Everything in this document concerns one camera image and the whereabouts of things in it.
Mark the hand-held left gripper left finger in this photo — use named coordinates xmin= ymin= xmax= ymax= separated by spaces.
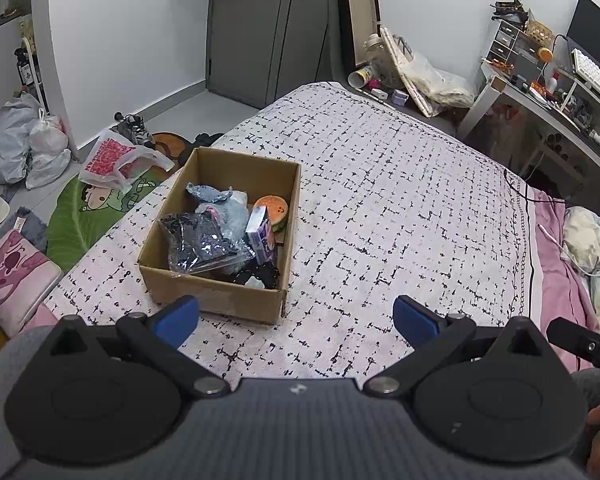
xmin=42 ymin=295 xmax=232 ymax=398

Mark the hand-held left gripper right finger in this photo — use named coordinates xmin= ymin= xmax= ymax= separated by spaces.
xmin=362 ymin=295 xmax=553 ymax=397

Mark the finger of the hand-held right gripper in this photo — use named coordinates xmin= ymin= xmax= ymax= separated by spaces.
xmin=546 ymin=316 xmax=600 ymax=372

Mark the brown cardboard box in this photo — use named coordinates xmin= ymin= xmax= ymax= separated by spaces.
xmin=137 ymin=146 xmax=302 ymax=325

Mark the dark plastic-wrapped packet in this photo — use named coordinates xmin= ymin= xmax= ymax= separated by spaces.
xmin=159 ymin=211 xmax=256 ymax=277

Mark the black soft item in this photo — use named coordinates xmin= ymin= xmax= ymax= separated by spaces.
xmin=232 ymin=261 xmax=281 ymax=291

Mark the blue tissue pack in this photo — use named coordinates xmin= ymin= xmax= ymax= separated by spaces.
xmin=245 ymin=205 xmax=279 ymax=266

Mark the grey-blue plush paw slipper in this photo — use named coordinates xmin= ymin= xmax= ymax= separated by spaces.
xmin=195 ymin=190 xmax=252 ymax=243

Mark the person's right leg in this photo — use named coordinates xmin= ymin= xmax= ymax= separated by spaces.
xmin=569 ymin=369 xmax=600 ymax=413

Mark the crumpled pale cloth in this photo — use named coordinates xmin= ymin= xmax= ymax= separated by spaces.
xmin=561 ymin=206 xmax=600 ymax=332

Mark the white black-patterned bed blanket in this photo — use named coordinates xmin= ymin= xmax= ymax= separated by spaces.
xmin=42 ymin=81 xmax=539 ymax=381

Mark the green cartoon rug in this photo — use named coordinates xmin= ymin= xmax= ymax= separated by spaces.
xmin=46 ymin=160 xmax=177 ymax=274

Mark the orange burger plush toy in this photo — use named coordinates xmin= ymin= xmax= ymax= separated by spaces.
xmin=252 ymin=195 xmax=289 ymax=233

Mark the pink cartoon cushion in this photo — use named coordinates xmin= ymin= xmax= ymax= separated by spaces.
xmin=0 ymin=230 xmax=64 ymax=337

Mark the round brown object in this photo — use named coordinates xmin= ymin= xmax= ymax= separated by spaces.
xmin=150 ymin=131 xmax=192 ymax=162

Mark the red-print plastic bag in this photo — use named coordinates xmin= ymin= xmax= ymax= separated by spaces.
xmin=78 ymin=128 xmax=176 ymax=193

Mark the grey fuzzy mat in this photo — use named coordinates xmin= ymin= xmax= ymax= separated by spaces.
xmin=0 ymin=206 xmax=49 ymax=257

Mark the pair of dark sneakers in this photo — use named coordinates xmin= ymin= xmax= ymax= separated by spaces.
xmin=114 ymin=112 xmax=154 ymax=149

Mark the white plastic bag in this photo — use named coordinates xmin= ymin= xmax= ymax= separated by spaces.
xmin=26 ymin=109 xmax=72 ymax=191

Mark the white desk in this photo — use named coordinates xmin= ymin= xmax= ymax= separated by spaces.
xmin=456 ymin=60 xmax=600 ymax=196

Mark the cream tote bag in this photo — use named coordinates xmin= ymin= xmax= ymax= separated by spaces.
xmin=380 ymin=26 xmax=477 ymax=119

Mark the grey plastic bag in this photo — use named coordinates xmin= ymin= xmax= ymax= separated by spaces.
xmin=0 ymin=94 xmax=43 ymax=185

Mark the paper tube cup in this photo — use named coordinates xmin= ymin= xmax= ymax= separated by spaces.
xmin=348 ymin=65 xmax=382 ymax=89

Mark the white desk riser shelf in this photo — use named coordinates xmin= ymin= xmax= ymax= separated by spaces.
xmin=555 ymin=66 xmax=600 ymax=127

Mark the white keyboard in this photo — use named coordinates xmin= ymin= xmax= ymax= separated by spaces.
xmin=571 ymin=49 xmax=600 ymax=111

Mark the clear glass jar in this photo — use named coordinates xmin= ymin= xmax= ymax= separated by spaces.
xmin=364 ymin=34 xmax=389 ymax=62

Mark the grey desk box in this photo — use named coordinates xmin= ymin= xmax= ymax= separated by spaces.
xmin=512 ymin=52 xmax=542 ymax=84

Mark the grey drawer organizer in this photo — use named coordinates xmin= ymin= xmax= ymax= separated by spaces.
xmin=491 ymin=17 xmax=531 ymax=63

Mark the grey wardrobe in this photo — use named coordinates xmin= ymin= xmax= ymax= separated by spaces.
xmin=206 ymin=0 xmax=347 ymax=110

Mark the wicker basket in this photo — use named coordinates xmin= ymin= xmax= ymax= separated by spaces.
xmin=526 ymin=20 xmax=555 ymax=47

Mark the dark framed board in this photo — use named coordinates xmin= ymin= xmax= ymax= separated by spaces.
xmin=327 ymin=0 xmax=383 ymax=72

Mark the black monitor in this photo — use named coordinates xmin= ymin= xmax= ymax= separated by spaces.
xmin=566 ymin=0 xmax=600 ymax=86

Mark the dark clutter on organizer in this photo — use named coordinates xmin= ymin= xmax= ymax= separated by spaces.
xmin=491 ymin=0 xmax=529 ymax=24

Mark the white cable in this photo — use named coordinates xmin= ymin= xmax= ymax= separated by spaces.
xmin=536 ymin=224 xmax=582 ymax=267

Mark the black cable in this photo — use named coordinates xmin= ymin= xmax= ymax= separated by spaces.
xmin=504 ymin=169 xmax=567 ymax=207

